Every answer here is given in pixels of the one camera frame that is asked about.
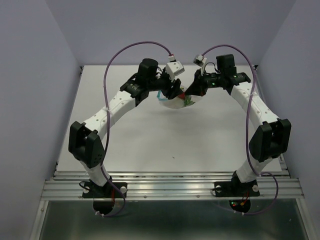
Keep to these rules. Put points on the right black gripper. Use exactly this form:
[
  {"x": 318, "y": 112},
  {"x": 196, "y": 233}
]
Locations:
[{"x": 197, "y": 87}]

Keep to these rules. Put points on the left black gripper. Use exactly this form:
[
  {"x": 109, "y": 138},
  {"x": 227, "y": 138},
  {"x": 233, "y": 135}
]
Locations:
[{"x": 170, "y": 92}]

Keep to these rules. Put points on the red chili pepper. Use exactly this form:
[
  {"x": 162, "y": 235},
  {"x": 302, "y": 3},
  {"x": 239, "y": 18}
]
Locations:
[{"x": 182, "y": 96}]

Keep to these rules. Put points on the clear zip top bag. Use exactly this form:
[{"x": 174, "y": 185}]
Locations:
[{"x": 162, "y": 99}]

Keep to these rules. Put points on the white radish with leaves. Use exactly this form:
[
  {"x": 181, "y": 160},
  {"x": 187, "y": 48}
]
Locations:
[{"x": 178, "y": 103}]

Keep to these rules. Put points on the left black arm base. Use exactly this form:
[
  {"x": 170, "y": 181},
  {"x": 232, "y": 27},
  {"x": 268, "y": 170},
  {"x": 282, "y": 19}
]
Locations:
[{"x": 108, "y": 200}]

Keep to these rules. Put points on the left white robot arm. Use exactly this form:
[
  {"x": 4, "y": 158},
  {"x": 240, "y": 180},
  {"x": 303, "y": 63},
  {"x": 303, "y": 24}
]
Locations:
[{"x": 85, "y": 138}]

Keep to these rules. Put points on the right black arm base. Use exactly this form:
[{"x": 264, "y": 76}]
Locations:
[{"x": 240, "y": 192}]

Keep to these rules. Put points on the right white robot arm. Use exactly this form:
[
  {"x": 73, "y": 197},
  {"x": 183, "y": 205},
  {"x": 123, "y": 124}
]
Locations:
[{"x": 271, "y": 133}]

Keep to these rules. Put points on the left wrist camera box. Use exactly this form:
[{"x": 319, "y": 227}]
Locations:
[{"x": 174, "y": 67}]

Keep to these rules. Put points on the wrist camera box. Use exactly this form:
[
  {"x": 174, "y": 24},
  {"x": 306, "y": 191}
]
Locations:
[
  {"x": 174, "y": 67},
  {"x": 200, "y": 60}
]

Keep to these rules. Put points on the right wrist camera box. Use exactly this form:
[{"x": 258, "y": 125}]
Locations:
[{"x": 200, "y": 60}]

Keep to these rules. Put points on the aluminium mounting rail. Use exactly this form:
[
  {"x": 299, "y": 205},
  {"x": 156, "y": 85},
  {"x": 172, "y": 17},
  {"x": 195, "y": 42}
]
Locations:
[{"x": 161, "y": 186}]

